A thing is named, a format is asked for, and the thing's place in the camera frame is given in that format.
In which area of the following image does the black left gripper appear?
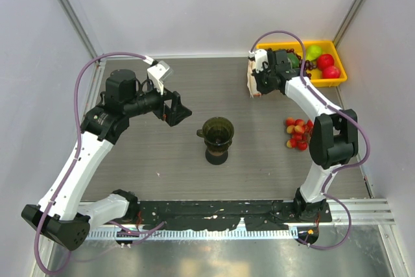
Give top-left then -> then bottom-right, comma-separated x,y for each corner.
124,79 -> 192,125

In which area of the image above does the dark green glass dripper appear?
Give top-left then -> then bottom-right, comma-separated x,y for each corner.
196,117 -> 235,154

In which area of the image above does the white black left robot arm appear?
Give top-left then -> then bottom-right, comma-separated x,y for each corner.
21,62 -> 192,251

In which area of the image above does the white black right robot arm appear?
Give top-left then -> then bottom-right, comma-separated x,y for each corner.
248,49 -> 358,221

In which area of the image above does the orange white filter paper pack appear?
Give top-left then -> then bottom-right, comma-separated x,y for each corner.
246,59 -> 262,98

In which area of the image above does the red black coffee server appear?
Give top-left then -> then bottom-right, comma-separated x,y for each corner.
205,143 -> 230,165

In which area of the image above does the dark red grape bunch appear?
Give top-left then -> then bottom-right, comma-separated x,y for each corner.
286,49 -> 316,78

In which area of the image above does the green pear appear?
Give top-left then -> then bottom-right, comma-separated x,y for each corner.
305,45 -> 322,62

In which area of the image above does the yellow plastic fruit tray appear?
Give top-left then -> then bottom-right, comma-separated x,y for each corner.
255,40 -> 348,91

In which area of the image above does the red yellow lychee bunch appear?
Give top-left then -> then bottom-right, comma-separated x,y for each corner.
285,117 -> 314,151

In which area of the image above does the red pink apple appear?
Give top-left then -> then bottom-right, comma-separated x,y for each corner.
322,66 -> 341,79

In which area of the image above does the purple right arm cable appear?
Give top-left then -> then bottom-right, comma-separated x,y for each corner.
248,30 -> 371,252

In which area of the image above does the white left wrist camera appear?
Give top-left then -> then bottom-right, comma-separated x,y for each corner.
147,61 -> 173,95

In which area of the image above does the white slotted cable duct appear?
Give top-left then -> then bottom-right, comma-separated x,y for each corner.
86,226 -> 298,241

